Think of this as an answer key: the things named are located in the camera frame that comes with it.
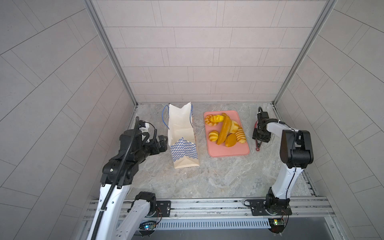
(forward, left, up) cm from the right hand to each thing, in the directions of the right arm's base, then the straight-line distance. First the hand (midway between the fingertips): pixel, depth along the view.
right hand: (257, 136), depth 100 cm
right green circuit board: (-48, +6, 0) cm, 48 cm away
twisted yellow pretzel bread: (+11, +30, +7) cm, 33 cm away
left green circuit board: (-45, +64, +6) cm, 78 cm away
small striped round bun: (-1, +30, +7) cm, 31 cm away
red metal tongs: (-7, +2, +2) cm, 8 cm away
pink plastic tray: (-9, +30, +1) cm, 31 cm away
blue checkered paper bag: (+2, +51, +4) cm, 51 cm away
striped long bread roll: (-2, +13, +5) cm, 14 cm away
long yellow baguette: (+1, +22, +10) cm, 24 cm away
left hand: (-15, +56, +29) cm, 65 cm away
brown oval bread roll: (-4, +20, +5) cm, 21 cm away
